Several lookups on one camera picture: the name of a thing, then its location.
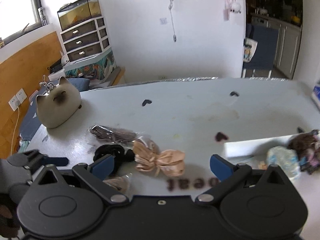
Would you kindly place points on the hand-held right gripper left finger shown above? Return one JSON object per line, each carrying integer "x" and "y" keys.
{"x": 103, "y": 166}

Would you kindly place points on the floral fabric scrunchie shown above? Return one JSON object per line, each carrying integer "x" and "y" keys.
{"x": 285, "y": 162}

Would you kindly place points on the dark yarn scrunchie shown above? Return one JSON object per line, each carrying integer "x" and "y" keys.
{"x": 303, "y": 145}

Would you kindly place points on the white wall sockets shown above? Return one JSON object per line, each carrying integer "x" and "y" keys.
{"x": 18, "y": 98}

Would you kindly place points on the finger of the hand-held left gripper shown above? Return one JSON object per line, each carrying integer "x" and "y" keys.
{"x": 53, "y": 161}

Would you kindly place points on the yellow pot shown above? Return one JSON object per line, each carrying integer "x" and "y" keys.
{"x": 295, "y": 20}

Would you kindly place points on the colourful printed box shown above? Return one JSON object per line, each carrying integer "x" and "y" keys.
{"x": 95, "y": 66}

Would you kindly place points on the glass fish tank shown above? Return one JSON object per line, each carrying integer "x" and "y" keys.
{"x": 78, "y": 12}

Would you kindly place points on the cat-shaped ceramic ornament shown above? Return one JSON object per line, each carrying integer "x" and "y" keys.
{"x": 58, "y": 105}

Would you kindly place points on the kitchen base cabinets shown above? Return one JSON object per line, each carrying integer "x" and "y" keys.
{"x": 282, "y": 45}

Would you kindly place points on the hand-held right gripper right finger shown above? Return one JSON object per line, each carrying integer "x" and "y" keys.
{"x": 221, "y": 167}

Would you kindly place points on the white round device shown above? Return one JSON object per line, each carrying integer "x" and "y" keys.
{"x": 65, "y": 59}

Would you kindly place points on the tall clear bottle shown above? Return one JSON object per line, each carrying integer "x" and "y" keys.
{"x": 42, "y": 16}

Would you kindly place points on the white cardboard box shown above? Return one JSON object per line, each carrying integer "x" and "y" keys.
{"x": 247, "y": 150}

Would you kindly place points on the blue chair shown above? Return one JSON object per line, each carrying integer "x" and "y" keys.
{"x": 262, "y": 50}

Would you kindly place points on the black electronic device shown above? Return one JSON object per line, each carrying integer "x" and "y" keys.
{"x": 56, "y": 66}

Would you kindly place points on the pink ribbon bow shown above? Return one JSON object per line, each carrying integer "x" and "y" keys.
{"x": 160, "y": 161}

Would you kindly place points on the white plastic drawer unit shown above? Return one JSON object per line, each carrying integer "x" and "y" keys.
{"x": 85, "y": 40}

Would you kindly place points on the black scrunchie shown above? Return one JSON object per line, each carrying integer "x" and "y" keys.
{"x": 112, "y": 152}

